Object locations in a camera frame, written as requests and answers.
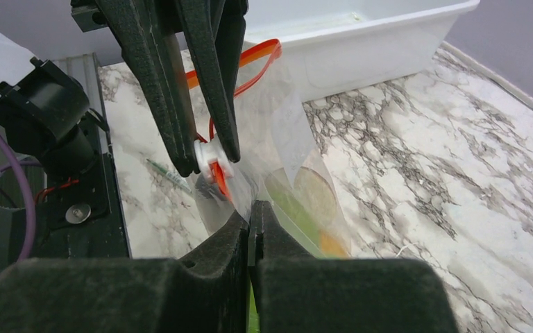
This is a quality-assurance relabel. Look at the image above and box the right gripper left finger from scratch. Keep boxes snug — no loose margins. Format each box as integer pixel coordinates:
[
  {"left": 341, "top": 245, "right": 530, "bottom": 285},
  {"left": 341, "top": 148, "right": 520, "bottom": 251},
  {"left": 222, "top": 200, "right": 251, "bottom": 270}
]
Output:
[{"left": 0, "top": 214, "right": 248, "bottom": 332}]

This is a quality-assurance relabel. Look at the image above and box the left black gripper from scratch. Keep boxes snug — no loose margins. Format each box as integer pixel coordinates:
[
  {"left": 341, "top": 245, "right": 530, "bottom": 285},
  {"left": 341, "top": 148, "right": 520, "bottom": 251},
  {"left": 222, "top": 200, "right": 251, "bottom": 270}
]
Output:
[{"left": 70, "top": 0, "right": 248, "bottom": 177}]

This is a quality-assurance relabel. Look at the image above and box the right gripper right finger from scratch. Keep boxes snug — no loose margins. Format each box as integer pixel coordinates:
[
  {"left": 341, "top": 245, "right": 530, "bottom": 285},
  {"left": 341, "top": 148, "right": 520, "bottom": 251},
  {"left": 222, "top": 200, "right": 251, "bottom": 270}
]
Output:
[{"left": 248, "top": 200, "right": 458, "bottom": 332}]

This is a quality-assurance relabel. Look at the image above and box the orange wrinkled fruit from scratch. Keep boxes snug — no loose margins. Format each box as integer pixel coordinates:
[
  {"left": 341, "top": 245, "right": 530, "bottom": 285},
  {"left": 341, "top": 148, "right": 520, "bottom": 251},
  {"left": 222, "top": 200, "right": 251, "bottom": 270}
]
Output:
[{"left": 319, "top": 230, "right": 350, "bottom": 258}]

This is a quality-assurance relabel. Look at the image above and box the green star fruit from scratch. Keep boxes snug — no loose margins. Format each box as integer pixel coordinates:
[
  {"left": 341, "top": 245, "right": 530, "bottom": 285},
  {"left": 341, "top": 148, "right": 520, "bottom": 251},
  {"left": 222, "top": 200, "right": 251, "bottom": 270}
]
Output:
[{"left": 264, "top": 175, "right": 325, "bottom": 257}]

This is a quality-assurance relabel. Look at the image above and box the brown round fruit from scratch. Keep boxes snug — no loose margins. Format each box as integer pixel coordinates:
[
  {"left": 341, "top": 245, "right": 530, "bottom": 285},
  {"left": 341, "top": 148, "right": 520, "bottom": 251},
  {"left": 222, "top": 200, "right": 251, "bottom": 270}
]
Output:
[{"left": 294, "top": 166, "right": 338, "bottom": 226}]

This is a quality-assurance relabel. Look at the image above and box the clear zip bag orange zipper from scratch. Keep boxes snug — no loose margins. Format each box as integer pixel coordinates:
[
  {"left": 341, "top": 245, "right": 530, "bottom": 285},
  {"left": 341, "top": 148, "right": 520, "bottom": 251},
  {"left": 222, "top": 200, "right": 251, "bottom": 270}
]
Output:
[{"left": 184, "top": 38, "right": 353, "bottom": 333}]

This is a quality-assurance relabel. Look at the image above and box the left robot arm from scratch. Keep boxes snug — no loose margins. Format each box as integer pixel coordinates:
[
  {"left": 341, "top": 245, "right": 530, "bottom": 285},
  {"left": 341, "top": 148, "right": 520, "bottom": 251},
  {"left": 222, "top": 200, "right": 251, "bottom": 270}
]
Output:
[{"left": 0, "top": 1, "right": 248, "bottom": 178}]

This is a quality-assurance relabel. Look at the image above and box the green pen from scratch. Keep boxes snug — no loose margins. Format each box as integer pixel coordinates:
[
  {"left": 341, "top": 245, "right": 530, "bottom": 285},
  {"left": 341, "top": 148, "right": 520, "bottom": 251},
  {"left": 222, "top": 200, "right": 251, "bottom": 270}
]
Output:
[{"left": 146, "top": 159, "right": 192, "bottom": 195}]

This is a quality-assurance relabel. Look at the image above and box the white plastic bin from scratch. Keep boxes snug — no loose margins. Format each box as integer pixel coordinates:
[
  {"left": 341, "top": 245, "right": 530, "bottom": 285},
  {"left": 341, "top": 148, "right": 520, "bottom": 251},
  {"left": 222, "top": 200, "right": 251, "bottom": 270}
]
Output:
[{"left": 245, "top": 0, "right": 478, "bottom": 101}]

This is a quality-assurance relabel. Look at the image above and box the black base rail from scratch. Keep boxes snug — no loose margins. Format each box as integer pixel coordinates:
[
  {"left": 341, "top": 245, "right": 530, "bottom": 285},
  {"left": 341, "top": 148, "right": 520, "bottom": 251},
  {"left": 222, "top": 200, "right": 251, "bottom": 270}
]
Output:
[{"left": 2, "top": 58, "right": 130, "bottom": 262}]

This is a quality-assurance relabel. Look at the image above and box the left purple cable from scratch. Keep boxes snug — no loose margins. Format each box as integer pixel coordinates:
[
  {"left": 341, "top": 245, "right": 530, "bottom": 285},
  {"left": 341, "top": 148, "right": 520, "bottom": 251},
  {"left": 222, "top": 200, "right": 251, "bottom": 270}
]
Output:
[{"left": 0, "top": 103, "right": 42, "bottom": 295}]

